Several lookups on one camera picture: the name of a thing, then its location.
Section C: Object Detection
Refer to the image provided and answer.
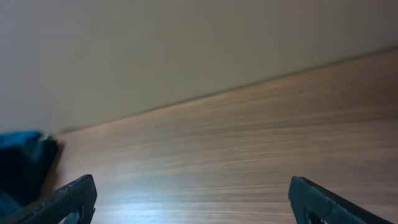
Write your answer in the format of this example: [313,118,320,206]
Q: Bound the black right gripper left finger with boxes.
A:
[1,174,97,224]

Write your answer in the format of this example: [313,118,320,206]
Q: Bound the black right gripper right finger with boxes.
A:
[288,176,392,224]

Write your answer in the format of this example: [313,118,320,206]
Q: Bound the black shorts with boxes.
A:
[1,130,59,218]

